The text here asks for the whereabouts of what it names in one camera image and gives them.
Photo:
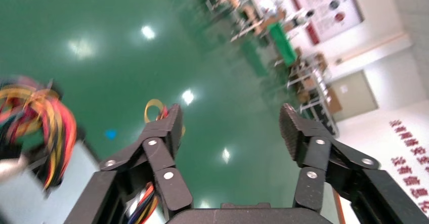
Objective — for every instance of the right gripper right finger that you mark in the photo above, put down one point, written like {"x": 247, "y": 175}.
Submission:
{"x": 311, "y": 148}

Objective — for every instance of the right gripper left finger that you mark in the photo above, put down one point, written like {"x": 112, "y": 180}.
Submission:
{"x": 161, "y": 155}

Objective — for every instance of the small blue floor scrap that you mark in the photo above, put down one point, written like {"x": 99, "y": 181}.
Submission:
{"x": 110, "y": 134}

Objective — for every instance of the background workbench racks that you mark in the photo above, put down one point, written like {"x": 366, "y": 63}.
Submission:
{"x": 311, "y": 81}

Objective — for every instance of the grey door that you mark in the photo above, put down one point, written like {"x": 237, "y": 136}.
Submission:
{"x": 355, "y": 95}

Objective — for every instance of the short white pipe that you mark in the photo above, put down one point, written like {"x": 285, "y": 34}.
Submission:
{"x": 11, "y": 169}

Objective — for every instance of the wall poster with circles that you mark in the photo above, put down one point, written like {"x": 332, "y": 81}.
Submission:
{"x": 325, "y": 4}

